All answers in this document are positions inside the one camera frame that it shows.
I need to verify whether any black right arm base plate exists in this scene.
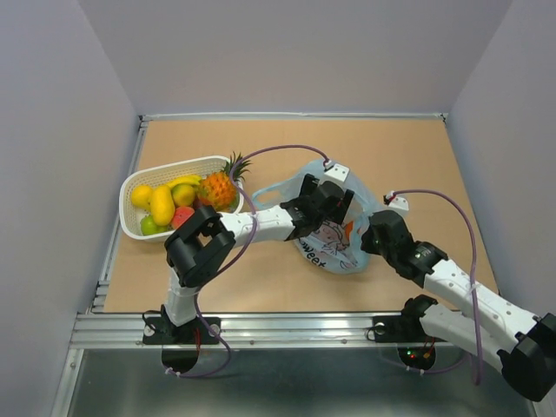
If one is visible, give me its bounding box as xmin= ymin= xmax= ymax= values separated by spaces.
xmin=373 ymin=314 xmax=427 ymax=343

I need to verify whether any lower yellow banana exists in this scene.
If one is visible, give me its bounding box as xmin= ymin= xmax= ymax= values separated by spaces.
xmin=171 ymin=183 xmax=196 ymax=207

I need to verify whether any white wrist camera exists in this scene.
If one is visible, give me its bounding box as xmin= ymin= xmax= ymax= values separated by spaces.
xmin=322 ymin=160 xmax=350 ymax=186
xmin=383 ymin=191 xmax=409 ymax=217

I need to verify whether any red yellow peach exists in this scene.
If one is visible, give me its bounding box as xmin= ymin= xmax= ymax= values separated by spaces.
xmin=170 ymin=206 xmax=195 ymax=229

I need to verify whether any aluminium front frame rail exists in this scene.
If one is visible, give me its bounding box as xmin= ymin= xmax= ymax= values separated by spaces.
xmin=69 ymin=308 xmax=526 ymax=349

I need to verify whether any upper yellow banana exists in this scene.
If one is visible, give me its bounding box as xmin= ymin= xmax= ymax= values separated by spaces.
xmin=166 ymin=175 xmax=202 ymax=189

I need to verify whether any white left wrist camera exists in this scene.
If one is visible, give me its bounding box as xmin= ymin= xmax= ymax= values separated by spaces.
xmin=322 ymin=160 xmax=350 ymax=186

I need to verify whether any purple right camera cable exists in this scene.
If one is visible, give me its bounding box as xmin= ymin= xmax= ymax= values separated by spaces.
xmin=403 ymin=189 xmax=484 ymax=387

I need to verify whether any white perforated plastic basket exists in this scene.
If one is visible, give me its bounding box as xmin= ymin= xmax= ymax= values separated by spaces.
xmin=119 ymin=156 xmax=243 ymax=242

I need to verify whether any orange tangerine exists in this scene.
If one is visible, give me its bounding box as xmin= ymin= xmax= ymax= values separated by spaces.
xmin=344 ymin=221 xmax=354 ymax=237

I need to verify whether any light blue printed plastic bag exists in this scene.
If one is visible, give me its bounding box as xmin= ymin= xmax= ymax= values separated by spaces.
xmin=251 ymin=160 xmax=381 ymax=275

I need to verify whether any yellow banana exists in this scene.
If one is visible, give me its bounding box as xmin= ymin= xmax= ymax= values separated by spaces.
xmin=171 ymin=183 xmax=196 ymax=207
xmin=166 ymin=175 xmax=202 ymax=189

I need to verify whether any aluminium back rail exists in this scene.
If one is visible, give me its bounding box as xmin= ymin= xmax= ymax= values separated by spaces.
xmin=140 ymin=111 xmax=448 ymax=122

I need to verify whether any green apple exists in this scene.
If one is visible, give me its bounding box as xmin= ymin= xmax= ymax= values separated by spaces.
xmin=140 ymin=215 xmax=169 ymax=236

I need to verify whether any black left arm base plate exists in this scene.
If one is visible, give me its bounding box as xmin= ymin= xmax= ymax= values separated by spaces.
xmin=142 ymin=315 xmax=221 ymax=346

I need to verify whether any dark red plum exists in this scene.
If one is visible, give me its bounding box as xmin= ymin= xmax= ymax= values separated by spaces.
xmin=193 ymin=196 xmax=212 ymax=209

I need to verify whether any orange pineapple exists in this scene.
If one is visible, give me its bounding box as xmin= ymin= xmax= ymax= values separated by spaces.
xmin=196 ymin=153 xmax=252 ymax=211

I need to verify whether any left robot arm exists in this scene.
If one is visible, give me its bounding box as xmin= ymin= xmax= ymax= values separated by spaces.
xmin=161 ymin=175 xmax=354 ymax=342

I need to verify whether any yellow lemon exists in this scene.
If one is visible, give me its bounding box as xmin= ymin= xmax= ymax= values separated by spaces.
xmin=130 ymin=184 xmax=153 ymax=211

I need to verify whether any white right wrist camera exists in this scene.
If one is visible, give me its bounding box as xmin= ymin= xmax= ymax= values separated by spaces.
xmin=383 ymin=191 xmax=409 ymax=217

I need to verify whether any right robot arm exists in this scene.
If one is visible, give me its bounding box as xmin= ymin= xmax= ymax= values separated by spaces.
xmin=361 ymin=210 xmax=555 ymax=402

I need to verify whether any green yellow mango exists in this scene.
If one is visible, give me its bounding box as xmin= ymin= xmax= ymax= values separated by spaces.
xmin=149 ymin=185 xmax=175 ymax=226

